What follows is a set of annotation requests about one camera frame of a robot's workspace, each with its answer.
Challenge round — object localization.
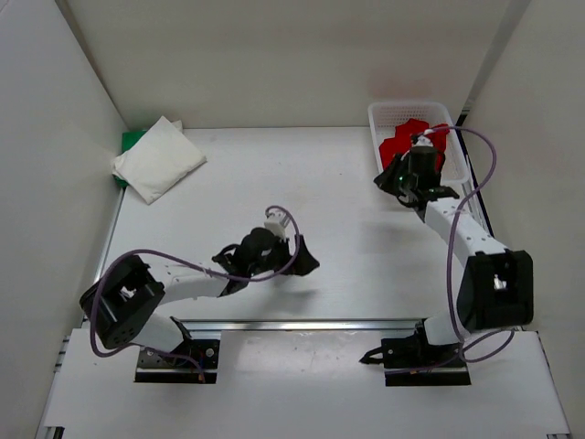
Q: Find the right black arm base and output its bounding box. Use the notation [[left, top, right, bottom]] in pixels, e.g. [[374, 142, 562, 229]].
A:
[[359, 328, 472, 387]]

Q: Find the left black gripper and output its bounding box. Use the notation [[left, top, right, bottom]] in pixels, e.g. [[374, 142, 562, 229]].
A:
[[248, 233, 318, 276]]

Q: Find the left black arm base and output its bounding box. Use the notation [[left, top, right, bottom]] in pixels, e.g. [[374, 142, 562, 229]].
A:
[[132, 314, 220, 384]]

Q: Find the white t shirt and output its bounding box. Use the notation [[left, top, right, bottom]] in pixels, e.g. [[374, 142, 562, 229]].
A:
[[112, 116, 207, 205]]

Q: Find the green t shirt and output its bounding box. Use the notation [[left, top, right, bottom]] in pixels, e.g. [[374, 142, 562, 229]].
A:
[[113, 130, 146, 189]]

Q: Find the white plastic basket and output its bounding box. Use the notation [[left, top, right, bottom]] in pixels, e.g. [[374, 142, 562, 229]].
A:
[[367, 100, 470, 187]]

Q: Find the red t shirt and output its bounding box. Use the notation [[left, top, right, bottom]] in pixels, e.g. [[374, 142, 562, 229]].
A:
[[378, 118, 449, 170]]

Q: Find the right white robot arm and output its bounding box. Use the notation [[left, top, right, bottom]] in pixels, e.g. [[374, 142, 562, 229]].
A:
[[374, 134, 534, 366]]

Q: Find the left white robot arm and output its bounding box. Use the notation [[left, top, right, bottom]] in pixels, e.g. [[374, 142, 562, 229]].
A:
[[80, 209, 320, 366]]

